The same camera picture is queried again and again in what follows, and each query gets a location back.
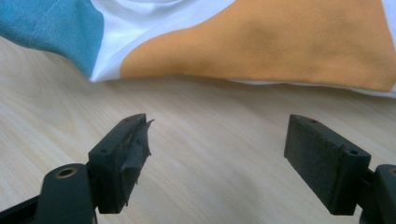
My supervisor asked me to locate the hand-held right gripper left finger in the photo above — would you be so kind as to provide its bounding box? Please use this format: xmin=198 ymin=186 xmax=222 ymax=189
xmin=87 ymin=113 xmax=155 ymax=215

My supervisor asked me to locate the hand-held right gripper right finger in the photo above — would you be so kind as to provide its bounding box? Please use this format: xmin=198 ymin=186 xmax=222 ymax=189
xmin=283 ymin=113 xmax=373 ymax=217

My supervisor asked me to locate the orange white and teal garment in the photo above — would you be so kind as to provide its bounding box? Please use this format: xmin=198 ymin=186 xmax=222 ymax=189
xmin=0 ymin=0 xmax=396 ymax=99

